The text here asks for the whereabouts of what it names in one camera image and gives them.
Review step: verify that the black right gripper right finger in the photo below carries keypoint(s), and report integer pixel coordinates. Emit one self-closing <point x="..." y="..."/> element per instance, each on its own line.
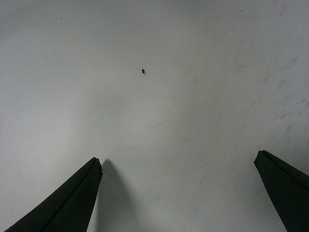
<point x="288" y="189"/>

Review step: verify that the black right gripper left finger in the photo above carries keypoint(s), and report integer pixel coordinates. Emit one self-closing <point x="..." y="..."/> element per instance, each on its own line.
<point x="69" y="208"/>

